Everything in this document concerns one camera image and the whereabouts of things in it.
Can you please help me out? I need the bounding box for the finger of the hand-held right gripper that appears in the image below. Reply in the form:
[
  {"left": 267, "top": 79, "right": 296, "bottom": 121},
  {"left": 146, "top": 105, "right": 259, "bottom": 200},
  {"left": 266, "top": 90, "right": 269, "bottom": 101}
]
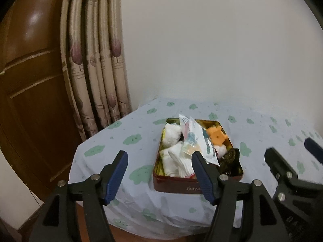
[
  {"left": 264, "top": 147, "right": 323, "bottom": 207},
  {"left": 304, "top": 137, "right": 323, "bottom": 164}
]

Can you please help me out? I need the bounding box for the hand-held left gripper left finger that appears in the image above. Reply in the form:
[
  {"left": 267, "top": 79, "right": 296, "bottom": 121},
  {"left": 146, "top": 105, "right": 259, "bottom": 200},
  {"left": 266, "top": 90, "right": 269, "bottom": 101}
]
[{"left": 29, "top": 150, "right": 129, "bottom": 242}]

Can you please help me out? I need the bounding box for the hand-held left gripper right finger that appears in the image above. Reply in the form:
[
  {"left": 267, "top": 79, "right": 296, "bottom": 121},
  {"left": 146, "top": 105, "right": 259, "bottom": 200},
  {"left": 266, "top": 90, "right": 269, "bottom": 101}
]
[{"left": 191, "top": 151, "right": 289, "bottom": 242}]

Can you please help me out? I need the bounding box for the white knit glove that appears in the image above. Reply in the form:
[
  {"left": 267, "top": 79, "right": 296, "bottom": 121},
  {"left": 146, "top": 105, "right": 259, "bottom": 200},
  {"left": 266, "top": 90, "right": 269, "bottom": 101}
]
[{"left": 168, "top": 142, "right": 197, "bottom": 178}]

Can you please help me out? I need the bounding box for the gold metal tray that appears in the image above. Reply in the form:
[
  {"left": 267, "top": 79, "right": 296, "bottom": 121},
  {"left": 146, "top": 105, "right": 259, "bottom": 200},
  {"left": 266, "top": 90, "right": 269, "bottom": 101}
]
[{"left": 152, "top": 117, "right": 245, "bottom": 194}]

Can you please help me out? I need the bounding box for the dark patterned pouch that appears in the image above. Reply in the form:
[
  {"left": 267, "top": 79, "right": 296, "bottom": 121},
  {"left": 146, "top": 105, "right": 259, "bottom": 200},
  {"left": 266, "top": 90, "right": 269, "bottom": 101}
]
[{"left": 218, "top": 148, "right": 240, "bottom": 175}]

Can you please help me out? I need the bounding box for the white and teal wipes pack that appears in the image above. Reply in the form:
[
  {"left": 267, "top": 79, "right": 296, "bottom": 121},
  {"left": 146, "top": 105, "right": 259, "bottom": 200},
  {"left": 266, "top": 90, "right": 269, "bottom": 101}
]
[{"left": 179, "top": 115, "right": 220, "bottom": 167}]

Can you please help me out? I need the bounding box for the orange plush toy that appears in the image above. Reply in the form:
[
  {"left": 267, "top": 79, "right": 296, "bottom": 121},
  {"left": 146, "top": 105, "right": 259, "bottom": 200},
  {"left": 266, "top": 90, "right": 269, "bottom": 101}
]
[{"left": 206, "top": 125, "right": 231, "bottom": 157}]

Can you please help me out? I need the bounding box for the white fluffy plush toy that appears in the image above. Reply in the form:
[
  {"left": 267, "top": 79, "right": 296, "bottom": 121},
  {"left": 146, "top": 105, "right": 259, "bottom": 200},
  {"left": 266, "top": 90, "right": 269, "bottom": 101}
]
[{"left": 161, "top": 123, "right": 183, "bottom": 148}]

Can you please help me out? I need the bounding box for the beige patterned curtain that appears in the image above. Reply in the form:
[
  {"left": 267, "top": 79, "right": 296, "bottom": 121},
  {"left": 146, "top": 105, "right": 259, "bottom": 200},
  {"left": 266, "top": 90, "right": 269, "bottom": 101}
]
[{"left": 59, "top": 0, "right": 133, "bottom": 142}]

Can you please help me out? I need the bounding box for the brown wooden door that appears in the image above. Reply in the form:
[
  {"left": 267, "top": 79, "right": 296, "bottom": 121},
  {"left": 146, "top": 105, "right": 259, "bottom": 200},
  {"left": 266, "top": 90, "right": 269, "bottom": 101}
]
[{"left": 0, "top": 0, "right": 87, "bottom": 199}]

